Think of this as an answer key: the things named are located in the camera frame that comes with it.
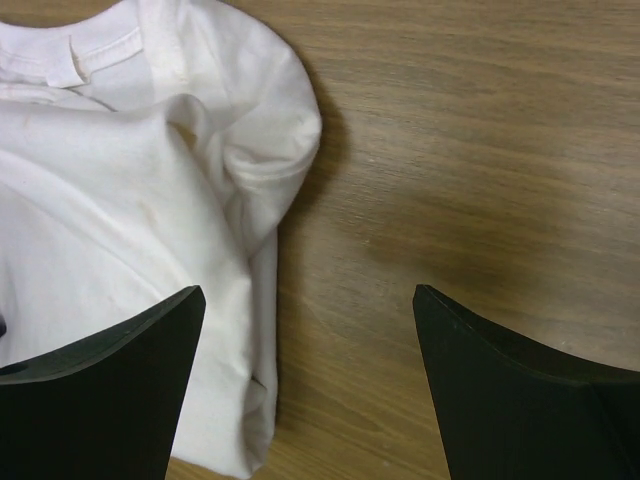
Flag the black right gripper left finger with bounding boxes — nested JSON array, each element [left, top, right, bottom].
[[1, 286, 205, 480]]

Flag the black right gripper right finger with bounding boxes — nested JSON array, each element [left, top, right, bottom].
[[413, 285, 639, 479]]

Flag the white t shirt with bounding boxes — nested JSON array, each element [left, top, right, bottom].
[[1, 1, 322, 479]]

